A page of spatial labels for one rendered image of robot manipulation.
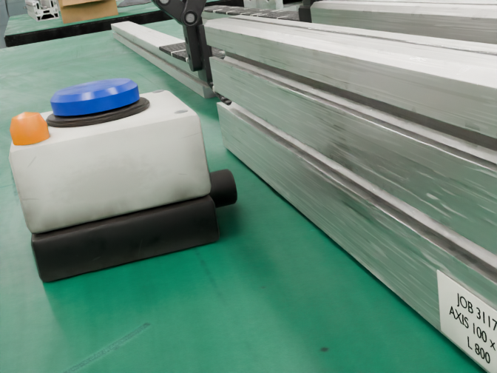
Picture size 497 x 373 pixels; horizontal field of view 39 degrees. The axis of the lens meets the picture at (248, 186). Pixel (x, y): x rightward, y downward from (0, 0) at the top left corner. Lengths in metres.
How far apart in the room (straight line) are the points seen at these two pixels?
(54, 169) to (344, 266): 0.12
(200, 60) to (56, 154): 0.23
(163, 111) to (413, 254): 0.14
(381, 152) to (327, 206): 0.07
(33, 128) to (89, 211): 0.04
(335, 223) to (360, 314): 0.06
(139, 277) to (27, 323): 0.05
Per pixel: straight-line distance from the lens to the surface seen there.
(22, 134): 0.30
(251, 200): 0.36
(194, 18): 0.50
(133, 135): 0.29
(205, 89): 0.67
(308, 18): 0.53
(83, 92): 0.32
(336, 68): 0.25
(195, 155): 0.30
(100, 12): 2.68
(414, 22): 0.35
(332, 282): 0.26
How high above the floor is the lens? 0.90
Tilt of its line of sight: 18 degrees down
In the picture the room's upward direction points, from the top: 9 degrees counter-clockwise
